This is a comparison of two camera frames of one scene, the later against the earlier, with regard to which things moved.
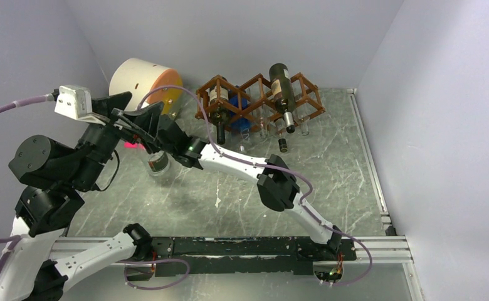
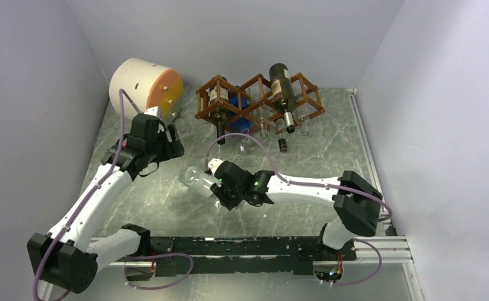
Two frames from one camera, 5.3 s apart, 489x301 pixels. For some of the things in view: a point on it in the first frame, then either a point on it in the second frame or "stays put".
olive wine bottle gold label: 283,94 stays put
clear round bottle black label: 158,163 to 193,179
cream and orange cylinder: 138,76 stays put
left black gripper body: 99,142 to 160,149
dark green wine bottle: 219,100 stays put
